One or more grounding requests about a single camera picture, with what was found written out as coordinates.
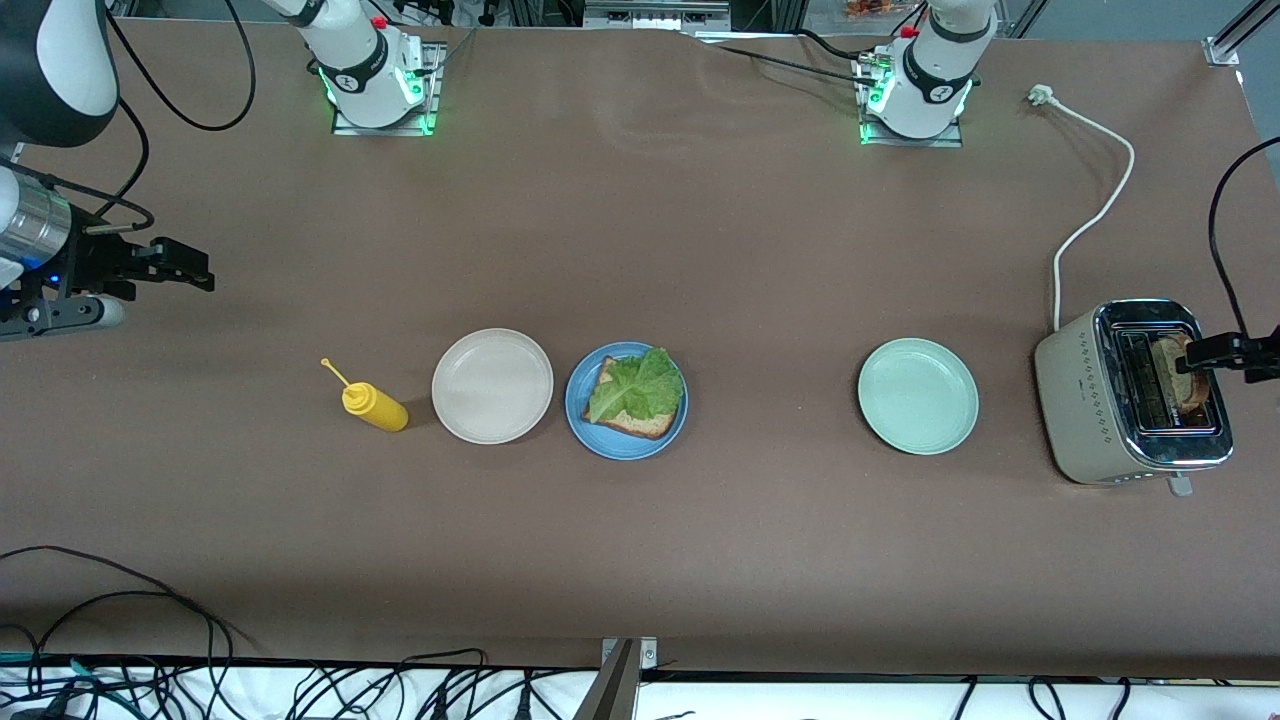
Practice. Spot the yellow squeeze bottle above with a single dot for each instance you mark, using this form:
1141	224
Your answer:
378	408

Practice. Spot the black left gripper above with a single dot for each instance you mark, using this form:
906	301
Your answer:
1232	351

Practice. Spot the toasted brown bread slice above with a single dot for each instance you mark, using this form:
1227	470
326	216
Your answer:
645	428
1175	385

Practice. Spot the blue round plate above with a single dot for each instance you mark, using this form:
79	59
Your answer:
580	400

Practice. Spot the green lettuce leaf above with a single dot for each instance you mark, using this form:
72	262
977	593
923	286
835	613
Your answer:
635	390

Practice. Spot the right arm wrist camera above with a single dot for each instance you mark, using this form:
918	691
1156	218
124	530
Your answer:
60	318

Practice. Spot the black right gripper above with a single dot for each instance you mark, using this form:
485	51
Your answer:
103	262

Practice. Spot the aluminium profile with bracket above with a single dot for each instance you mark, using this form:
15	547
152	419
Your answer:
1222	52

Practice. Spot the orange packet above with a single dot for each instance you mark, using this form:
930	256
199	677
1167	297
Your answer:
875	9

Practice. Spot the metal table edge bracket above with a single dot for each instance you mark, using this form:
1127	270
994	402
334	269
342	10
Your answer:
610	690

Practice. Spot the beige chrome toaster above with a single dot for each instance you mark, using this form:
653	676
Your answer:
1085	410

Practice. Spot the mint green round plate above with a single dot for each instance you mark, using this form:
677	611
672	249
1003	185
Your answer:
918	397

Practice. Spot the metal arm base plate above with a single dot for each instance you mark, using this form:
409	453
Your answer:
950	141
432	100

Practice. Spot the beige round plate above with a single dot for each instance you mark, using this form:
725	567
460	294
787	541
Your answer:
492	386

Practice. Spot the grey metal box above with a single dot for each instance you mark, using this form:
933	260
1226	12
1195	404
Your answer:
655	14

